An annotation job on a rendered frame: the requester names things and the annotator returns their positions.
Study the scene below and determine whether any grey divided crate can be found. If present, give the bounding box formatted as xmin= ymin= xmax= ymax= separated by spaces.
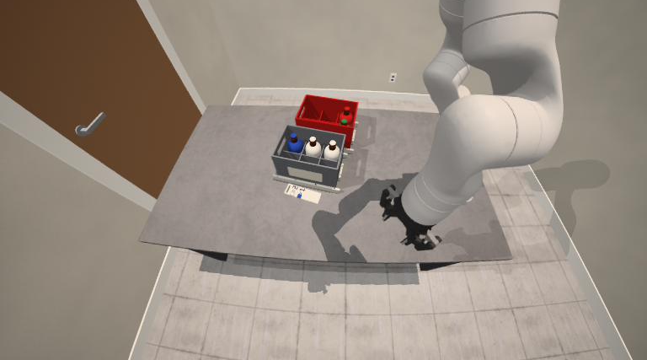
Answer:
xmin=271 ymin=124 xmax=344 ymax=188

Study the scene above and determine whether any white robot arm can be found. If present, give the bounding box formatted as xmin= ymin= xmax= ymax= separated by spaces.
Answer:
xmin=402 ymin=0 xmax=564 ymax=225

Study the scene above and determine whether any cream bottle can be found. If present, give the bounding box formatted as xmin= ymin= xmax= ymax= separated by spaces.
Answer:
xmin=323 ymin=141 xmax=340 ymax=161
xmin=305 ymin=137 xmax=322 ymax=158

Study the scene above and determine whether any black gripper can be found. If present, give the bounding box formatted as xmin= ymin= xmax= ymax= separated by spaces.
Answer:
xmin=379 ymin=185 xmax=441 ymax=251

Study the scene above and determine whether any blue bottle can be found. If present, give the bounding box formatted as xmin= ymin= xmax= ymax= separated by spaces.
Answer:
xmin=287 ymin=133 xmax=303 ymax=154

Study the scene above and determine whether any white paper pick list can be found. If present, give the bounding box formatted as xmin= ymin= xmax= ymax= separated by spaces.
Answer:
xmin=285 ymin=184 xmax=322 ymax=204

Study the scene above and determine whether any red crate with dividers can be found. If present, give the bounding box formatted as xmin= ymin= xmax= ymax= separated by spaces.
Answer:
xmin=295 ymin=94 xmax=356 ymax=148

